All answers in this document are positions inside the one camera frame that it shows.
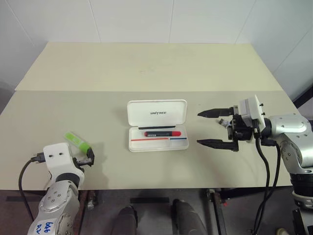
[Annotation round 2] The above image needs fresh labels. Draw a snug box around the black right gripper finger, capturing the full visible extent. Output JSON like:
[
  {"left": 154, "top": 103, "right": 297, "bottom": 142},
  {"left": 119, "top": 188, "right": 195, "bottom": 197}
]
[
  {"left": 197, "top": 106, "right": 235, "bottom": 118},
  {"left": 196, "top": 139, "right": 239, "bottom": 153}
]

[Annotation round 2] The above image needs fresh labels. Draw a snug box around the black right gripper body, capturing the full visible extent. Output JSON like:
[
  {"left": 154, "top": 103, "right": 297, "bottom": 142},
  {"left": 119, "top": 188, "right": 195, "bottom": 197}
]
[{"left": 218, "top": 113, "right": 256, "bottom": 143}]

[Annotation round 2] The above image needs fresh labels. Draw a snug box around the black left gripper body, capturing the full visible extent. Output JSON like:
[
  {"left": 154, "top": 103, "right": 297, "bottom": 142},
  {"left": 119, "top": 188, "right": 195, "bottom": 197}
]
[{"left": 73, "top": 156, "right": 95, "bottom": 169}]

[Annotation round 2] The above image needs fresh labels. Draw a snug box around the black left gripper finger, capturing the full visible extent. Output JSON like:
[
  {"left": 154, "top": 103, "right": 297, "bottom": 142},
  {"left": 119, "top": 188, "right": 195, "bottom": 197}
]
[{"left": 86, "top": 146, "right": 96, "bottom": 164}]

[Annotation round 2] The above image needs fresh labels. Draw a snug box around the green marker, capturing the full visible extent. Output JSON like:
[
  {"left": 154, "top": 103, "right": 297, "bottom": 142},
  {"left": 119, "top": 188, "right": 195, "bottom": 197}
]
[{"left": 64, "top": 132, "right": 90, "bottom": 151}]

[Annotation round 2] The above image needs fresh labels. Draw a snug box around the red marker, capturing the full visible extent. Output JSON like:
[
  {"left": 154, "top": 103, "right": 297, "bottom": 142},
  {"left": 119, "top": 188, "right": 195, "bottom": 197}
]
[{"left": 143, "top": 131, "right": 182, "bottom": 138}]

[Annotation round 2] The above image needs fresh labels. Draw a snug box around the white open pencil case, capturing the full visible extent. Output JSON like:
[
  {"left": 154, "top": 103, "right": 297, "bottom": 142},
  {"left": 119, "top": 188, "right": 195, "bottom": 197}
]
[{"left": 126, "top": 99, "right": 190, "bottom": 153}]

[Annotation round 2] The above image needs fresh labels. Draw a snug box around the rusty metal table leg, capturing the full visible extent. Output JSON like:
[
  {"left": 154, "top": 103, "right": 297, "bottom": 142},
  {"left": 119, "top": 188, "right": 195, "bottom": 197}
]
[{"left": 79, "top": 190, "right": 98, "bottom": 212}]

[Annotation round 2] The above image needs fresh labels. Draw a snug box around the grey metal table leg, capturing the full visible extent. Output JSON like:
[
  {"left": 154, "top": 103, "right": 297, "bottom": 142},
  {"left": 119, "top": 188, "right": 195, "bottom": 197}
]
[{"left": 205, "top": 188, "right": 227, "bottom": 235}]

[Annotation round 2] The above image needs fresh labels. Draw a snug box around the dark grey rounded shape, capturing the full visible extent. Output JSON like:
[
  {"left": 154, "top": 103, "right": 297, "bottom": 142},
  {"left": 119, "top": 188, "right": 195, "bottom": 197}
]
[{"left": 116, "top": 205, "right": 138, "bottom": 235}]

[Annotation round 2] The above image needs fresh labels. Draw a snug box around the black table crossbar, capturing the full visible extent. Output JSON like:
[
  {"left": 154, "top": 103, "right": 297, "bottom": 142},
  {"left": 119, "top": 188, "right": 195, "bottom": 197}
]
[{"left": 130, "top": 197, "right": 170, "bottom": 204}]

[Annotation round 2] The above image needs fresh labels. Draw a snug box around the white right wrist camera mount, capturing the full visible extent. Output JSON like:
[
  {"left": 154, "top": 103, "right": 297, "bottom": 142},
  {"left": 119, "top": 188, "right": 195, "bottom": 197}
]
[{"left": 239, "top": 94, "right": 267, "bottom": 128}]

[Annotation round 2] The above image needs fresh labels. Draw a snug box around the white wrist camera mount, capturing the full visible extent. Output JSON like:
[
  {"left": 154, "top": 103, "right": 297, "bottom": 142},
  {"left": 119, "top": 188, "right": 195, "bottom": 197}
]
[
  {"left": 239, "top": 94, "right": 267, "bottom": 128},
  {"left": 43, "top": 143, "right": 85, "bottom": 182}
]

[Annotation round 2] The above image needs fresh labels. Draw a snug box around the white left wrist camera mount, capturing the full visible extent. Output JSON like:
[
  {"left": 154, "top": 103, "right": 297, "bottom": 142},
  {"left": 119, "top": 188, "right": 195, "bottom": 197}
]
[{"left": 43, "top": 143, "right": 85, "bottom": 182}]

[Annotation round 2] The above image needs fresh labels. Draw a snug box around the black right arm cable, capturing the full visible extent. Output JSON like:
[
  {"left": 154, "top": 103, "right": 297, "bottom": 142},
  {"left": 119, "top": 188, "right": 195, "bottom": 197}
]
[
  {"left": 252, "top": 119, "right": 271, "bottom": 235},
  {"left": 262, "top": 138, "right": 281, "bottom": 196}
]

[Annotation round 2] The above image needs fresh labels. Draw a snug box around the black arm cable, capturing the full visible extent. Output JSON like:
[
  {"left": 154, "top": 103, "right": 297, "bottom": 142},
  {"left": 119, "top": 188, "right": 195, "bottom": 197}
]
[
  {"left": 19, "top": 152, "right": 45, "bottom": 221},
  {"left": 262, "top": 138, "right": 281, "bottom": 196},
  {"left": 252, "top": 119, "right": 271, "bottom": 235}
]

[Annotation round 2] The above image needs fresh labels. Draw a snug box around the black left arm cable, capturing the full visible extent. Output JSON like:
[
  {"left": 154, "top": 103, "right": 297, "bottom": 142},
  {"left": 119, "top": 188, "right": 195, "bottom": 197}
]
[{"left": 19, "top": 152, "right": 45, "bottom": 221}]

